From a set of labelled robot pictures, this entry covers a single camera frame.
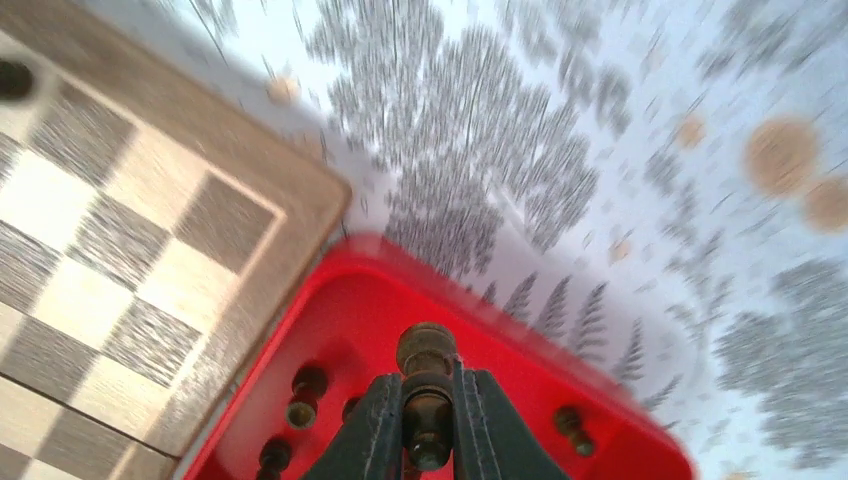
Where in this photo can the floral tablecloth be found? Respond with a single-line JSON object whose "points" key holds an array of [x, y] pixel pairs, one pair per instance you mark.
{"points": [[660, 186]]}

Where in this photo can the red plastic tray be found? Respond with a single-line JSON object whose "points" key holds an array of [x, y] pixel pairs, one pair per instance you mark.
{"points": [[342, 331]]}

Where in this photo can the dark chess piece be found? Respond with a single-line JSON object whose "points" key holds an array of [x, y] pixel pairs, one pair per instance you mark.
{"points": [[425, 356], [13, 79]]}

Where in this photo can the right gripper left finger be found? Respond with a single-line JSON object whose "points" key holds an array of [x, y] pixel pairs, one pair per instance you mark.
{"points": [[368, 446]]}

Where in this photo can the wooden chessboard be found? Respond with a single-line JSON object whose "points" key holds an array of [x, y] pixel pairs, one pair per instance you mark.
{"points": [[149, 233]]}

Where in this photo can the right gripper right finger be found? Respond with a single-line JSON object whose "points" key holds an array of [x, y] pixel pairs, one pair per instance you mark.
{"points": [[490, 439]]}

